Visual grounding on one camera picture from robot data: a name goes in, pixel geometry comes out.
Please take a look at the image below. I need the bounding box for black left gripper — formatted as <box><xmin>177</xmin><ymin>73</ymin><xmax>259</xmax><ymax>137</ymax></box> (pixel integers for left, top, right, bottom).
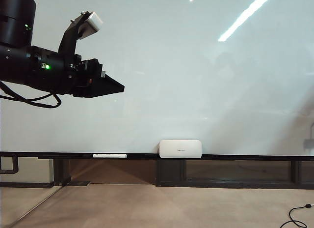
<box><xmin>65</xmin><ymin>55</ymin><xmax>125</xmax><ymax>98</ymax></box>

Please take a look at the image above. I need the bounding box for white marker pen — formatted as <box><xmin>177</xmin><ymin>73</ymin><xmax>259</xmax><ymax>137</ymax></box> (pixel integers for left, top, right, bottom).
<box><xmin>92</xmin><ymin>153</ymin><xmax>128</xmax><ymax>159</ymax></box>

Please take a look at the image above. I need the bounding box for black whiteboard pen tray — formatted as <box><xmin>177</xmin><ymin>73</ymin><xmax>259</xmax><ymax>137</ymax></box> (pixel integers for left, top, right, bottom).
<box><xmin>38</xmin><ymin>151</ymin><xmax>235</xmax><ymax>162</ymax></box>

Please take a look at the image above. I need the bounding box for large glass whiteboard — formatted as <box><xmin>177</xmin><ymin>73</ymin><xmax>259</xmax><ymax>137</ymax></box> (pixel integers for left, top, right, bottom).
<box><xmin>0</xmin><ymin>0</ymin><xmax>314</xmax><ymax>157</ymax></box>

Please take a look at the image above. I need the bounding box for white rectangular whiteboard eraser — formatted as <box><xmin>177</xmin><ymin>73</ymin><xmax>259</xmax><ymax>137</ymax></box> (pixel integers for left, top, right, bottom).
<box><xmin>158</xmin><ymin>139</ymin><xmax>203</xmax><ymax>159</ymax></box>

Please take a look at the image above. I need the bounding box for black wrist camera mount bracket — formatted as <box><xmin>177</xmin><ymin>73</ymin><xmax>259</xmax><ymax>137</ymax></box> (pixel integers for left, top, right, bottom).
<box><xmin>57</xmin><ymin>16</ymin><xmax>85</xmax><ymax>59</ymax></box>

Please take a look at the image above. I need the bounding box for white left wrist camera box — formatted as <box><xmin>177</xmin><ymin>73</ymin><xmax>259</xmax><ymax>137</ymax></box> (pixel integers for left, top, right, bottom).
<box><xmin>78</xmin><ymin>11</ymin><xmax>104</xmax><ymax>40</ymax></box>

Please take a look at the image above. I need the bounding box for black left arm cable bundle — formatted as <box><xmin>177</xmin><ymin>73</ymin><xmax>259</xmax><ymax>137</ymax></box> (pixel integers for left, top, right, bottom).
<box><xmin>0</xmin><ymin>81</ymin><xmax>62</xmax><ymax>109</ymax></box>

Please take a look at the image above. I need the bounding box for black glass partition frame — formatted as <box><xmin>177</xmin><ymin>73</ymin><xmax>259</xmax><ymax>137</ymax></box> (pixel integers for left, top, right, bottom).
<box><xmin>52</xmin><ymin>158</ymin><xmax>314</xmax><ymax>189</ymax></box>

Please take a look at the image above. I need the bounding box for black square door handle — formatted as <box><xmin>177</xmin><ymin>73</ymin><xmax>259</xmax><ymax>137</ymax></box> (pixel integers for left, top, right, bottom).
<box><xmin>0</xmin><ymin>156</ymin><xmax>19</xmax><ymax>174</ymax></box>

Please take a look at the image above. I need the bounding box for black floor cable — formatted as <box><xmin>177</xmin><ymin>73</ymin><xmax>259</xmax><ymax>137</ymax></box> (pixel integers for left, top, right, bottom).
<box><xmin>288</xmin><ymin>203</ymin><xmax>314</xmax><ymax>228</ymax></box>

